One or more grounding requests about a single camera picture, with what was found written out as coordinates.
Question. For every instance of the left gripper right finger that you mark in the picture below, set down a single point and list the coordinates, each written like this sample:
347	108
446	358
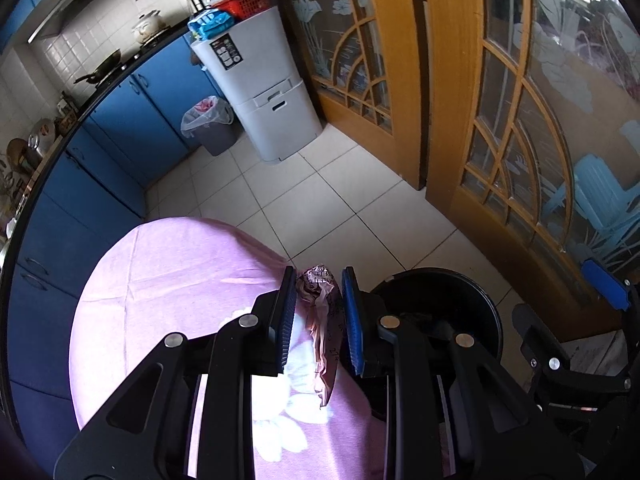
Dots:
427	346

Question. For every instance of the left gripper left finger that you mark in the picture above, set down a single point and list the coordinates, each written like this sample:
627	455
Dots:
143	430

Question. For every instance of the blue package on cabinet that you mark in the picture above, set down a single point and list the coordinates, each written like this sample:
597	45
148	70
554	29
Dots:
210	23

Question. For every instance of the red basket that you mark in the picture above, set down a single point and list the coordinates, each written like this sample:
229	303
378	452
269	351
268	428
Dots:
244	9

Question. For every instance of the white drawer cabinet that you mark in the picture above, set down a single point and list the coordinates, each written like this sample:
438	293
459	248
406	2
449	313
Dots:
252	63

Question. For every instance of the white cooking pot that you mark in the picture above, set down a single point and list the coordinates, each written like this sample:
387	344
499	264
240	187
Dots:
148	25

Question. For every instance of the black wok pan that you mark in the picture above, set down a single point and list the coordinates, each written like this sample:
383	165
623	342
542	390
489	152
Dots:
103	70

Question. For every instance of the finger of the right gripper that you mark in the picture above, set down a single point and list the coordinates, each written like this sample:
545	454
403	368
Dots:
539	347
615	292

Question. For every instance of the pink wrapper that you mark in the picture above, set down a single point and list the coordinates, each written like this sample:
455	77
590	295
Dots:
322	301

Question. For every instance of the wooden glass door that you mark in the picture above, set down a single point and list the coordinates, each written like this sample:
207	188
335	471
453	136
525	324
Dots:
518	119

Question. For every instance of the grey trash bin with bag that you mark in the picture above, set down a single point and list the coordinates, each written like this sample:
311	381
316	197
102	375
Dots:
210	123

